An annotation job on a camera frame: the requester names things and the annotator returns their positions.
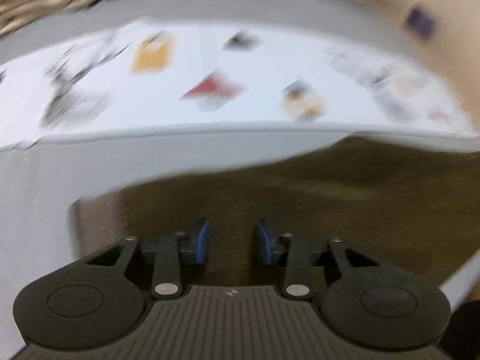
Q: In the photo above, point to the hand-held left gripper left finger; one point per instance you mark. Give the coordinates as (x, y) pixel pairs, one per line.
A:
(202, 240)

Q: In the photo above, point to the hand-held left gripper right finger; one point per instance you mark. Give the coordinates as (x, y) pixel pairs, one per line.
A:
(264, 242)

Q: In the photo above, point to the white printed cloth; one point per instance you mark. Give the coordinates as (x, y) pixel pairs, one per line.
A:
(262, 120)

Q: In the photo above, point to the person's dark clothing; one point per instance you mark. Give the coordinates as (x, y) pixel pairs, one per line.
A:
(465, 333)

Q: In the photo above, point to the purple bag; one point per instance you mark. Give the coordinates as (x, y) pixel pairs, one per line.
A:
(420, 21)

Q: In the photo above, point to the cream fluffy folded blanket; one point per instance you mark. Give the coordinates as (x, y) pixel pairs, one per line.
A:
(37, 0)

